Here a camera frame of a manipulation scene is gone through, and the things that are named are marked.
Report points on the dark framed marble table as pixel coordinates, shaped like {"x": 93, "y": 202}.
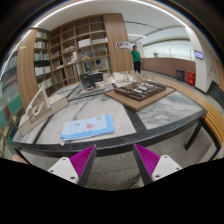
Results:
{"x": 160, "y": 121}

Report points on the wooden bookshelf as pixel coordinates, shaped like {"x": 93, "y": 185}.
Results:
{"x": 55, "y": 59}

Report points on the grey bin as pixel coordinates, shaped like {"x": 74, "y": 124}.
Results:
{"x": 180, "y": 74}

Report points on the red bin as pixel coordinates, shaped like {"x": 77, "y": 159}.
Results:
{"x": 191, "y": 78}

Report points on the white architectural model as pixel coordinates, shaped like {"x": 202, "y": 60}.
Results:
{"x": 40, "y": 108}

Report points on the wooden reception counter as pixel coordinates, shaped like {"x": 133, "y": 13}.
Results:
{"x": 169, "y": 66}

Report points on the brown architectural model on board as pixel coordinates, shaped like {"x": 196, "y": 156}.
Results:
{"x": 137, "y": 91}

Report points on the wall screen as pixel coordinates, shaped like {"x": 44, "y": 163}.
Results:
{"x": 198, "y": 54}

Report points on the wooden curved bench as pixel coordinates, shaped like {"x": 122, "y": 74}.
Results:
{"x": 213, "y": 120}

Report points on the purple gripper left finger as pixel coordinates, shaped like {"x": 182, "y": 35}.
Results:
{"x": 76, "y": 169}

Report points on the person in green shirt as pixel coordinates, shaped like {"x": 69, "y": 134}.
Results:
{"x": 136, "y": 59}

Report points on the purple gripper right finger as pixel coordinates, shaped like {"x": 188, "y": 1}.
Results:
{"x": 153, "y": 166}

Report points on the black laptop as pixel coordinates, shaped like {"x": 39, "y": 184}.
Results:
{"x": 89, "y": 79}

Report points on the light blue folded towel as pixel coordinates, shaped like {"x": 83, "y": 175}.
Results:
{"x": 80, "y": 129}

